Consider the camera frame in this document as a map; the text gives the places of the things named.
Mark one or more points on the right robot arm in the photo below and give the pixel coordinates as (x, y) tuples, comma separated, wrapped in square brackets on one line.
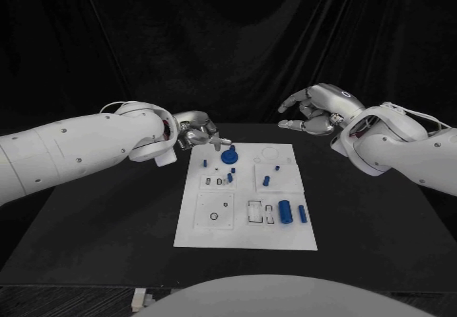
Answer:
[(392, 151)]

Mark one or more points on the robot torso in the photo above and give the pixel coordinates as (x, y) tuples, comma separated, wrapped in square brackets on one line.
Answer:
[(281, 296)]

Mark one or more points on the long thin blue cylinder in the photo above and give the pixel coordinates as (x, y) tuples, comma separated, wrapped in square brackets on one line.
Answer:
[(302, 214)]

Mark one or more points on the white task board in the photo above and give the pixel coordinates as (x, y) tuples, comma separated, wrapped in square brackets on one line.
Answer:
[(245, 198)]

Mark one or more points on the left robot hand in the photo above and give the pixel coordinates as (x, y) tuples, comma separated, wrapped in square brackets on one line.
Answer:
[(195, 133)]

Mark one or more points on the white bracket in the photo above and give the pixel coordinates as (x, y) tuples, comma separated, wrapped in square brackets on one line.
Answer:
[(142, 300)]

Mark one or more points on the blue plug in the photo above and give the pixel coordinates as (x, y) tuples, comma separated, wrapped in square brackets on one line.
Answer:
[(229, 177)]

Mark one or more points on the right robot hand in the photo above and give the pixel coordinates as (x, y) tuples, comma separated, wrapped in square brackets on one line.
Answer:
[(322, 109)]

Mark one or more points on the blue gear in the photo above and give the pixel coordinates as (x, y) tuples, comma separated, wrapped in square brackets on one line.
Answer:
[(229, 156)]

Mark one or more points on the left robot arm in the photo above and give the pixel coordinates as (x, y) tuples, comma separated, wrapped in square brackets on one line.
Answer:
[(82, 146)]

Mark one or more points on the large blue cylinder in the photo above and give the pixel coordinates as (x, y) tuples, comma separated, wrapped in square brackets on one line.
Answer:
[(284, 212)]

